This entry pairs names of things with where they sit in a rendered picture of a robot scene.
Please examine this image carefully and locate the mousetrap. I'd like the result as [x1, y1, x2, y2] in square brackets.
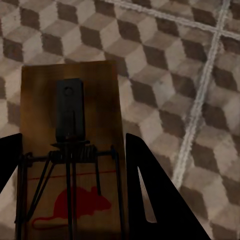
[14, 59, 130, 240]

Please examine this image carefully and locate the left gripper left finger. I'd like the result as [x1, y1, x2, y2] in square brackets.
[0, 133, 22, 193]

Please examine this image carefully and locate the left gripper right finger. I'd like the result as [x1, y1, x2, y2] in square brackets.
[125, 133, 211, 240]

